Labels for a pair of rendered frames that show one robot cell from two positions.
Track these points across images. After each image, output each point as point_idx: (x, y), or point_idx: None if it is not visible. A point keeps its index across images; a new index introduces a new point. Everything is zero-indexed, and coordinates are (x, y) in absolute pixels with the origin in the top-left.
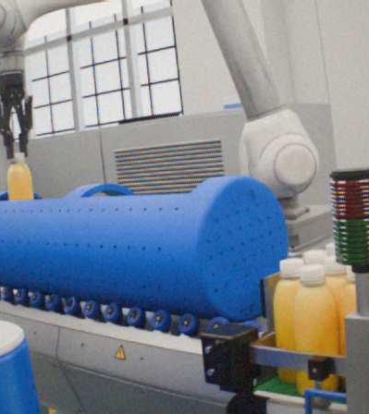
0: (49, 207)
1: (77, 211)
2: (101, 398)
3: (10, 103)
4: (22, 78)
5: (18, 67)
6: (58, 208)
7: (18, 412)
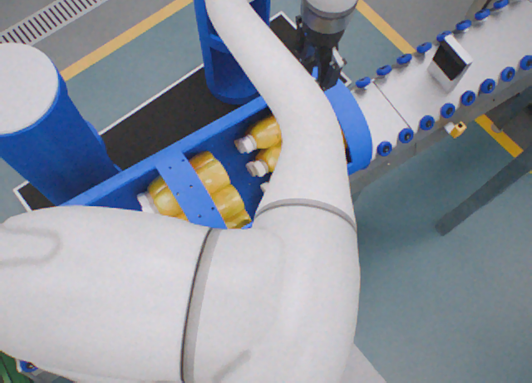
0: (187, 140)
1: (140, 164)
2: None
3: (307, 41)
4: (316, 37)
5: (304, 21)
6: (170, 149)
7: None
